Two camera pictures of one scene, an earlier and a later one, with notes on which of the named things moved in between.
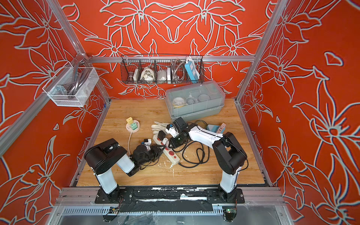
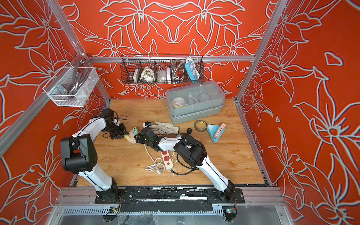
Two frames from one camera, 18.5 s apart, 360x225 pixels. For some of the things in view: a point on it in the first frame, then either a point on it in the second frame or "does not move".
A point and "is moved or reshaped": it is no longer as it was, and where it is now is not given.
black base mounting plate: [142, 195] does not move
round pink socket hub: [133, 125] to [132, 138]
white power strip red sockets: [168, 152] is moved or reshaped
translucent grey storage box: [195, 101] does not move
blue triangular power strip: [216, 129] does not move
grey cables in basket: [177, 70] does not move
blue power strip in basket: [191, 71] does not move
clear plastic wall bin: [72, 87] does not move
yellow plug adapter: [130, 120] to [127, 137]
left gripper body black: [152, 156] to [116, 131]
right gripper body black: [178, 140] to [141, 139]
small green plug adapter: [134, 126] is moved or reshaped
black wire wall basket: [158, 69] does not move
